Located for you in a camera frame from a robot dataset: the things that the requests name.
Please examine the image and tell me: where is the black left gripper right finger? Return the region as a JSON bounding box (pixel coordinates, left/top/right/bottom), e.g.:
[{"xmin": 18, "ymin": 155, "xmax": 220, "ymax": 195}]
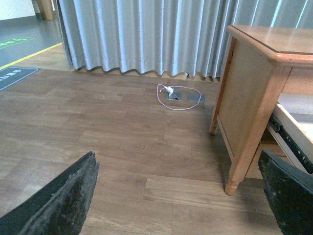
[{"xmin": 258, "ymin": 149, "xmax": 313, "ymax": 235}]

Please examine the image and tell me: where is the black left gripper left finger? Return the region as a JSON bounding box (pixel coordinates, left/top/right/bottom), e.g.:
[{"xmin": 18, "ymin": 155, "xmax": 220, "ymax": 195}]
[{"xmin": 0, "ymin": 151, "xmax": 99, "ymax": 235}]

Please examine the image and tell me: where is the wooden drawer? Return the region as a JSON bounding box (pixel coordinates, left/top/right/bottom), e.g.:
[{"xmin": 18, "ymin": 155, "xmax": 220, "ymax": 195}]
[{"xmin": 266, "ymin": 93, "xmax": 313, "ymax": 173}]

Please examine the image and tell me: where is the wooden nightstand cabinet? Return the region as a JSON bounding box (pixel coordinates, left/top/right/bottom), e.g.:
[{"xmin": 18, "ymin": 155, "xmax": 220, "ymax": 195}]
[{"xmin": 209, "ymin": 24, "xmax": 313, "ymax": 195}]

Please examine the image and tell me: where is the closed grey floor socket cover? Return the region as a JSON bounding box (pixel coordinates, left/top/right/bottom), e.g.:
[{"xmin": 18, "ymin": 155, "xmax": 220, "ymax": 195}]
[{"xmin": 187, "ymin": 94, "xmax": 205, "ymax": 102}]

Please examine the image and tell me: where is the grey floor sign mat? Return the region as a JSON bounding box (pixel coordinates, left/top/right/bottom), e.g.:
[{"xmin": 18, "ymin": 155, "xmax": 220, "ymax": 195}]
[{"xmin": 0, "ymin": 67, "xmax": 39, "ymax": 91}]

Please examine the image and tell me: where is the open grey floor socket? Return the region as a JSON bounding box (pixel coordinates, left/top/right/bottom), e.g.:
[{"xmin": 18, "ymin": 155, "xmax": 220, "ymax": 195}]
[{"xmin": 165, "ymin": 87, "xmax": 182, "ymax": 100}]

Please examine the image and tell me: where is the white plug in floor socket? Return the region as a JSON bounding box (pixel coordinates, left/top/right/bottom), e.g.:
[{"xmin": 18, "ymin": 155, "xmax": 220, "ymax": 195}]
[{"xmin": 159, "ymin": 86, "xmax": 174, "ymax": 94}]

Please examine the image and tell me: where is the green floor sticker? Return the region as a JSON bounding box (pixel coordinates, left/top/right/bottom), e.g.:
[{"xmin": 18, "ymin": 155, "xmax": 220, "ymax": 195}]
[{"xmin": 0, "ymin": 37, "xmax": 34, "ymax": 49}]

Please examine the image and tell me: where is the grey pleated curtain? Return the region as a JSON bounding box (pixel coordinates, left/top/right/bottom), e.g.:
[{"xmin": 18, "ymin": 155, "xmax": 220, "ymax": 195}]
[{"xmin": 57, "ymin": 0, "xmax": 313, "ymax": 77}]

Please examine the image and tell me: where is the black metal drawer slide rail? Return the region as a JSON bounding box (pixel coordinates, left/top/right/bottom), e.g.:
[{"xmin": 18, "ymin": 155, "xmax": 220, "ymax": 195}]
[{"xmin": 268, "ymin": 114, "xmax": 313, "ymax": 174}]

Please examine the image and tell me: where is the white floor cable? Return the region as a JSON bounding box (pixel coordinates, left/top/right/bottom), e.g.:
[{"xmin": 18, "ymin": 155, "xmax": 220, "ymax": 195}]
[{"xmin": 156, "ymin": 83, "xmax": 203, "ymax": 111}]

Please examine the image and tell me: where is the wooden post base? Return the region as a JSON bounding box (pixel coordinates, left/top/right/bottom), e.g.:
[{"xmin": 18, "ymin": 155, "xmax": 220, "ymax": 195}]
[{"xmin": 36, "ymin": 0, "xmax": 54, "ymax": 21}]

